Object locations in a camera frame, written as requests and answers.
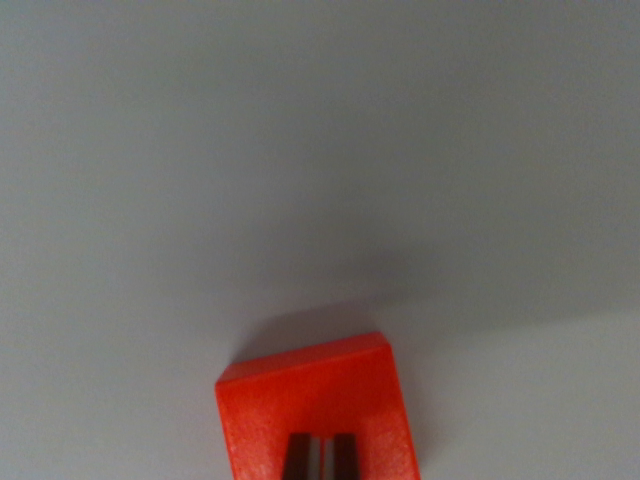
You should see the red block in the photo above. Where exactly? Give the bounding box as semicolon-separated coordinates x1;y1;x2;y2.
214;331;422;480

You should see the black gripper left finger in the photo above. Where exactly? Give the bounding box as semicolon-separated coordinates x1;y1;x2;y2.
282;432;321;480

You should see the white plastic tray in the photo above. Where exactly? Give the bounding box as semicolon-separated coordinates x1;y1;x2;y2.
0;0;640;480

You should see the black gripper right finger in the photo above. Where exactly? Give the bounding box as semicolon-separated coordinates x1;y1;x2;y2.
323;432;362;480

